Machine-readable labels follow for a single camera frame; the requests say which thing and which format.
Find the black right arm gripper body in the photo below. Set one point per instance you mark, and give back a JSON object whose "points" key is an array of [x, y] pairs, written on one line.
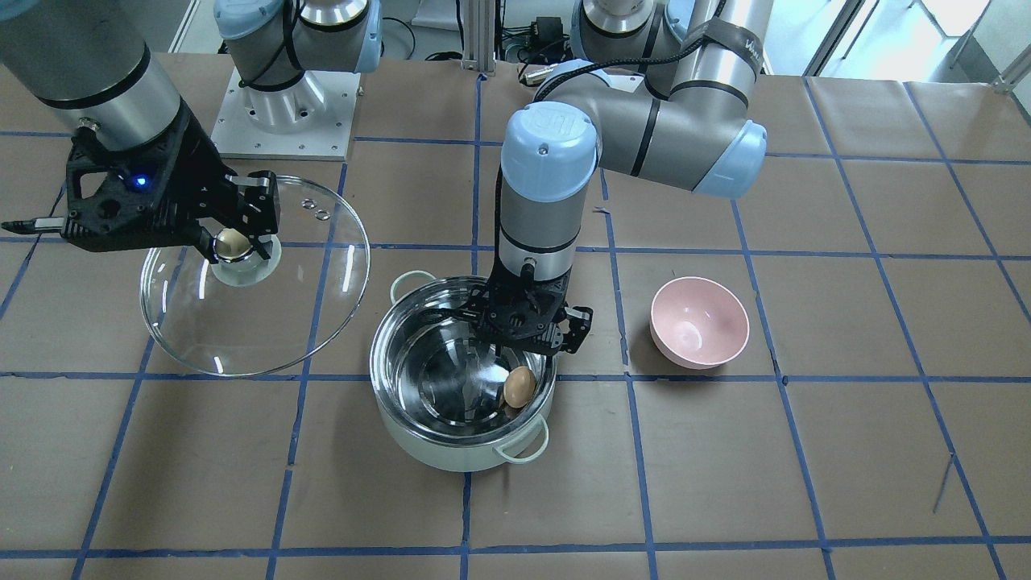
{"points": [[196, 178]]}

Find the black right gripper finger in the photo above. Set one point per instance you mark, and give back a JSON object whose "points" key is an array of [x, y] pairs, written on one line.
{"points": [[253, 219]]}

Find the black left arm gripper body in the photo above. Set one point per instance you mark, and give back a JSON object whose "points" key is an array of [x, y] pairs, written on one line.
{"points": [[577, 322]]}

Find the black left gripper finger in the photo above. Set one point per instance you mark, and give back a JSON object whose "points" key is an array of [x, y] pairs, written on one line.
{"points": [[575, 324]]}

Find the beige egg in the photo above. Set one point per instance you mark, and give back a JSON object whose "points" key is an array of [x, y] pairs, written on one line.
{"points": [[519, 387]]}

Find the glass pot lid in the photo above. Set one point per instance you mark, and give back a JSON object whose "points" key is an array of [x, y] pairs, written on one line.
{"points": [[249, 315]]}

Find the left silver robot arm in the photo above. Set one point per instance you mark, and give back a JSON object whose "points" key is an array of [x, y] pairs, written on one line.
{"points": [[657, 90]]}

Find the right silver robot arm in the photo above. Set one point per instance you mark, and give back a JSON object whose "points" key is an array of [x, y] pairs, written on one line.
{"points": [[86, 62]]}

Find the pale green cooking pot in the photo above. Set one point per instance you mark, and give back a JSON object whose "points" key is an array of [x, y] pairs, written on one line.
{"points": [[439, 388]]}

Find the pink plastic bowl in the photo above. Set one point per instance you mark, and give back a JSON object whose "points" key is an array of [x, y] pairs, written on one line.
{"points": [[697, 323]]}

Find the silver cylindrical connector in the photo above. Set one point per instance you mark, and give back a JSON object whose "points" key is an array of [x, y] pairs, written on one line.
{"points": [[535, 78]]}

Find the black power adapter background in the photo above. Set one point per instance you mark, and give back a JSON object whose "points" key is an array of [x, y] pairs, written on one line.
{"points": [[546, 30]]}

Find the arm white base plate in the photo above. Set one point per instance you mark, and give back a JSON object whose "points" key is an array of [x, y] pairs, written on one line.
{"points": [[310, 121]]}

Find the aluminium frame post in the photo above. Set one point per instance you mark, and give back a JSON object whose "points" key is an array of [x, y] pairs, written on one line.
{"points": [[478, 29]]}

